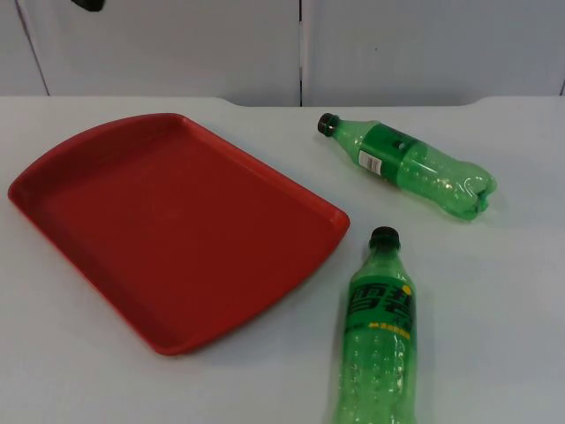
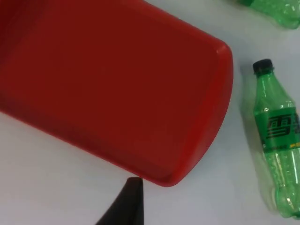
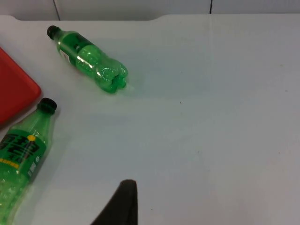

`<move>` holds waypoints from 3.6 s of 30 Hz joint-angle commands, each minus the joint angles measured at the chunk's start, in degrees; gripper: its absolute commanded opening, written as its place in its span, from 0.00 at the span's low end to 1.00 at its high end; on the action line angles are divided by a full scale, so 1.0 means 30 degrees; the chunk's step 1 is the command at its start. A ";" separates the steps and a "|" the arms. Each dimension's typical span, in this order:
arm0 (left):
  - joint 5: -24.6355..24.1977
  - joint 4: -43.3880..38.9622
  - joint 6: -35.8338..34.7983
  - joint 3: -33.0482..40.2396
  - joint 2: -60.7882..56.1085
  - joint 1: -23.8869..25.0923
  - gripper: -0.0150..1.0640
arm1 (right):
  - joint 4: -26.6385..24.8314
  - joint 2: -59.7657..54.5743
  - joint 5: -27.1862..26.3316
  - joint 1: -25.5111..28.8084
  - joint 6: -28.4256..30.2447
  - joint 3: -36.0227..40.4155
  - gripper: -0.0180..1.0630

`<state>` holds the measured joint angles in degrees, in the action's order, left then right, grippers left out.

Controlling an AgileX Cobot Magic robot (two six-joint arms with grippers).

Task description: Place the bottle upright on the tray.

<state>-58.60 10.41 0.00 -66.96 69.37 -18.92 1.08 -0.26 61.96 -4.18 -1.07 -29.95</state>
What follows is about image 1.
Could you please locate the red plastic tray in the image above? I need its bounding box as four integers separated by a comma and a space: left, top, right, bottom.
6, 112, 351, 357

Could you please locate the green plastic bottle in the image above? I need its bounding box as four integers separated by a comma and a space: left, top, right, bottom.
315, 112, 499, 223
325, 226, 418, 424

